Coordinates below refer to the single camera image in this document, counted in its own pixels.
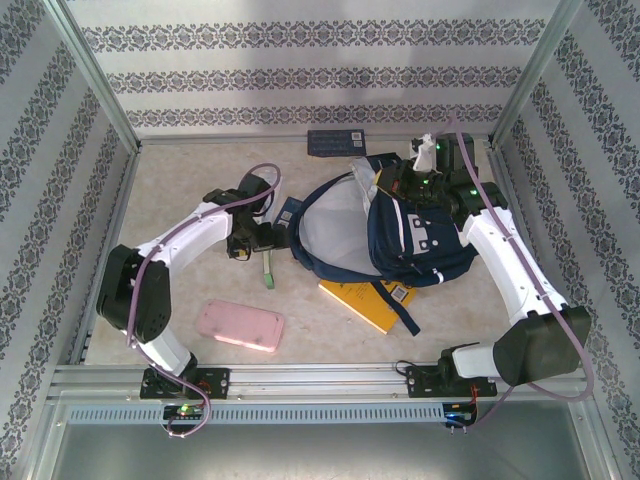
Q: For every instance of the navy blue backpack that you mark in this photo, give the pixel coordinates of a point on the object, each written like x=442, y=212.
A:
x=425, y=250

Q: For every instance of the pink pencil case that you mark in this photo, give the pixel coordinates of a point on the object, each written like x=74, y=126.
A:
x=240, y=325

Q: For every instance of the yellow notebook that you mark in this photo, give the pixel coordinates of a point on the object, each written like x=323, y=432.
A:
x=360, y=305

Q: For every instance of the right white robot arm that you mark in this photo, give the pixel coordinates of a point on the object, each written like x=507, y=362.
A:
x=510, y=265

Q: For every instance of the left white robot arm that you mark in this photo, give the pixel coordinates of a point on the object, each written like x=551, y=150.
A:
x=190, y=240

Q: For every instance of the left controller board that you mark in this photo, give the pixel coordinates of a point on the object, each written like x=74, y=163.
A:
x=182, y=411

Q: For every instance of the controller board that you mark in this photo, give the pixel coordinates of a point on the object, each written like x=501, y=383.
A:
x=460, y=416
x=182, y=411

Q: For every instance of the grey metal sheet panel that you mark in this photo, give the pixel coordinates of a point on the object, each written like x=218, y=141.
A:
x=320, y=455

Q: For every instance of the right controller board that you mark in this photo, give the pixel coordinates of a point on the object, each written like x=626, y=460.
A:
x=460, y=416

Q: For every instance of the right aluminium side rail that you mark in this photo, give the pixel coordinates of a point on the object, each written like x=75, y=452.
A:
x=499, y=165

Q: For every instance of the aluminium side rail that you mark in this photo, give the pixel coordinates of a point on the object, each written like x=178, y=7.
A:
x=121, y=200
x=499, y=165

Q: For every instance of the aluminium back rail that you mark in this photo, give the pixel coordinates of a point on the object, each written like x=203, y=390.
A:
x=200, y=138

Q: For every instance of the left aluminium side rail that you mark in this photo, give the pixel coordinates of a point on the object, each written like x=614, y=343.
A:
x=121, y=200

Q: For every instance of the right aluminium frame post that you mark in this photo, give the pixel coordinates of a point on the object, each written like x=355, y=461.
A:
x=531, y=80

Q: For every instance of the aluminium frame post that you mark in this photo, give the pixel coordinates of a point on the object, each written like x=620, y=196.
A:
x=99, y=80
x=531, y=80

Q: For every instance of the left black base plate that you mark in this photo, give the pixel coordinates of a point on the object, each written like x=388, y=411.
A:
x=215, y=382

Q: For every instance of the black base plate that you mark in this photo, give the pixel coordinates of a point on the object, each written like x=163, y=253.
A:
x=417, y=382
x=215, y=382

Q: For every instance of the aluminium front rail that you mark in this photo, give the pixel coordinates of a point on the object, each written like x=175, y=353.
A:
x=320, y=380

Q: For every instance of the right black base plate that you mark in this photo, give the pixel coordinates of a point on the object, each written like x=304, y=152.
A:
x=417, y=382

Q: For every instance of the left aluminium frame post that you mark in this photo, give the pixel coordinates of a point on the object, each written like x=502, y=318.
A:
x=99, y=80

